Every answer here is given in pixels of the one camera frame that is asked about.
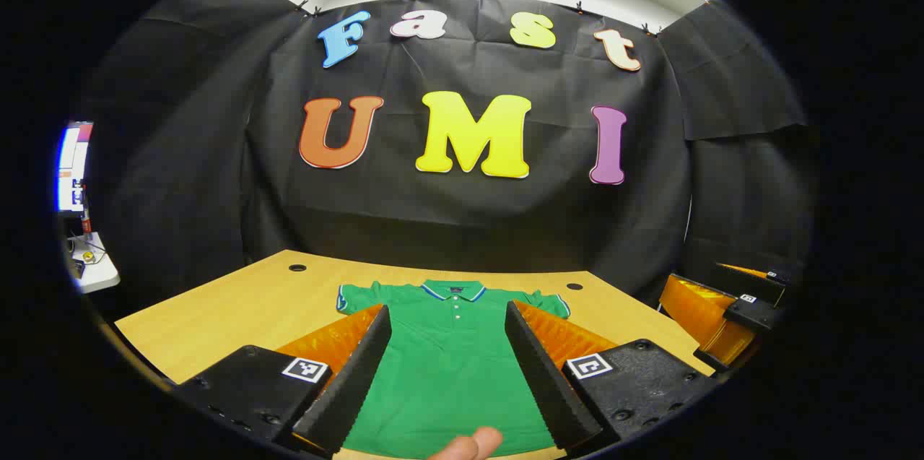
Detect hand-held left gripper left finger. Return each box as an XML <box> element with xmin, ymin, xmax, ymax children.
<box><xmin>172</xmin><ymin>303</ymin><xmax>394</xmax><ymax>457</ymax></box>

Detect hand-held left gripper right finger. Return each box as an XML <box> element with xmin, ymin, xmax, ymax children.
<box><xmin>504</xmin><ymin>300</ymin><xmax>717</xmax><ymax>457</ymax></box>

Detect green T-shirt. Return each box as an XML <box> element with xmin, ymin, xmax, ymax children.
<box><xmin>336</xmin><ymin>279</ymin><xmax>571</xmax><ymax>459</ymax></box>

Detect black backdrop cloth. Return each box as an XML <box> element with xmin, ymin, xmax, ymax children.
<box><xmin>79</xmin><ymin>0</ymin><xmax>820</xmax><ymax>324</ymax></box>

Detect computer monitor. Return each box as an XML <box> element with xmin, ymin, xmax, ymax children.
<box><xmin>58</xmin><ymin>122</ymin><xmax>95</xmax><ymax>214</ymax></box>

